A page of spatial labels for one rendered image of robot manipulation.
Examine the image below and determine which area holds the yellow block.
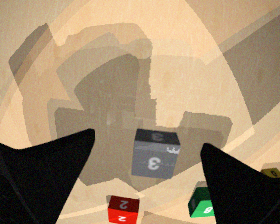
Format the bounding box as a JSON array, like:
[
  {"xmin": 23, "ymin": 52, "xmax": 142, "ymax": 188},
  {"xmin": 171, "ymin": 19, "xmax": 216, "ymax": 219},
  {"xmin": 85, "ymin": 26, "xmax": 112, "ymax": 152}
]
[{"xmin": 261, "ymin": 168, "xmax": 280, "ymax": 178}]

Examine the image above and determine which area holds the grey block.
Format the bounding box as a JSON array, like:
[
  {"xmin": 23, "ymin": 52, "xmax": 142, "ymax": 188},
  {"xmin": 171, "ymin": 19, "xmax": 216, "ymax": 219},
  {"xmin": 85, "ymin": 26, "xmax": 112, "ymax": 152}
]
[{"xmin": 131, "ymin": 129, "xmax": 180, "ymax": 179}]

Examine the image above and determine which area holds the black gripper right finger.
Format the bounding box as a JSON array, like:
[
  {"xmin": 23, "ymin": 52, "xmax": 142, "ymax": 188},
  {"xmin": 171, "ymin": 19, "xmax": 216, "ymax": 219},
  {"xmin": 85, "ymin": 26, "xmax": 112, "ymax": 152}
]
[{"xmin": 200, "ymin": 142, "xmax": 280, "ymax": 224}]

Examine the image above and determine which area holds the red block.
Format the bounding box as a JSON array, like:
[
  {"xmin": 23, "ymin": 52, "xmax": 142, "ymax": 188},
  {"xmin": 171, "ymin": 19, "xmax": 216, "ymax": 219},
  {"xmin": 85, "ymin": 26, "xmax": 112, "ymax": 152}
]
[{"xmin": 107, "ymin": 196, "xmax": 139, "ymax": 224}]

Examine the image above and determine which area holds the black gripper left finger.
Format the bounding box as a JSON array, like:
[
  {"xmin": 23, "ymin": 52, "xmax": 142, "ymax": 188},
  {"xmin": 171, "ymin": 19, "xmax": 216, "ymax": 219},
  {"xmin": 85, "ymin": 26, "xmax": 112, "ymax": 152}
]
[{"xmin": 0, "ymin": 128, "xmax": 95, "ymax": 224}]

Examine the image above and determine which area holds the green block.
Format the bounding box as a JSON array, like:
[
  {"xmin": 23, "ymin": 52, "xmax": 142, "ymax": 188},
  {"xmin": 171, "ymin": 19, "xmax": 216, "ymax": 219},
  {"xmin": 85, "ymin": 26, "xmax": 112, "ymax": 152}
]
[{"xmin": 187, "ymin": 187, "xmax": 215, "ymax": 218}]

